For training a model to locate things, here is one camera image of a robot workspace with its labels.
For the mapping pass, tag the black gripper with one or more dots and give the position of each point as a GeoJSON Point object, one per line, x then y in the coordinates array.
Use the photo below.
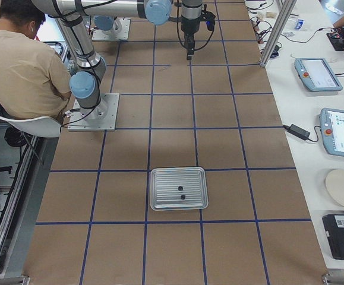
{"type": "Point", "coordinates": [190, 27]}

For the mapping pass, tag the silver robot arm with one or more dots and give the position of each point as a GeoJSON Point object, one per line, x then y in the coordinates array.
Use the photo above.
{"type": "Point", "coordinates": [85, 84]}

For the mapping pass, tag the silver ribbed metal tray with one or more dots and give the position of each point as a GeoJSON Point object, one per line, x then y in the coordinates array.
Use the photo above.
{"type": "Point", "coordinates": [164, 193]}

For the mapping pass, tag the teach pendant far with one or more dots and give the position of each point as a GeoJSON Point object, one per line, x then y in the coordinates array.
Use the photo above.
{"type": "Point", "coordinates": [316, 75]}

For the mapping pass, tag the teach pendant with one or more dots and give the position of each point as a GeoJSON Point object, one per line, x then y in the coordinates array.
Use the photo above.
{"type": "Point", "coordinates": [316, 75]}
{"type": "Point", "coordinates": [332, 130]}

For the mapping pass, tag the black power adapter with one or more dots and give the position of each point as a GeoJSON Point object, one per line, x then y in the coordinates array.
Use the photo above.
{"type": "Point", "coordinates": [297, 131]}

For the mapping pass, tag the white plastic chair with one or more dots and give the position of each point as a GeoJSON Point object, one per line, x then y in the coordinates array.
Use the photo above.
{"type": "Point", "coordinates": [44, 126]}

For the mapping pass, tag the person in beige shirt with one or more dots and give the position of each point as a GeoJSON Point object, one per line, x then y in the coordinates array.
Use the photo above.
{"type": "Point", "coordinates": [33, 79]}

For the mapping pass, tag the teach pendant near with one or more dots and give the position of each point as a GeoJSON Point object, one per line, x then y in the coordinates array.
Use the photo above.
{"type": "Point", "coordinates": [332, 130]}

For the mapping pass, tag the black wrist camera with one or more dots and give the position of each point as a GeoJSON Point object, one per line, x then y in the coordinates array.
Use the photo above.
{"type": "Point", "coordinates": [209, 19]}

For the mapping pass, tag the aluminium frame post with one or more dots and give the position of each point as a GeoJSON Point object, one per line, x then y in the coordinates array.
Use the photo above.
{"type": "Point", "coordinates": [280, 22]}

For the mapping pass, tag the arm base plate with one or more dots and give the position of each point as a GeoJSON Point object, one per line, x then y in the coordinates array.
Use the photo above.
{"type": "Point", "coordinates": [102, 118]}
{"type": "Point", "coordinates": [110, 29]}

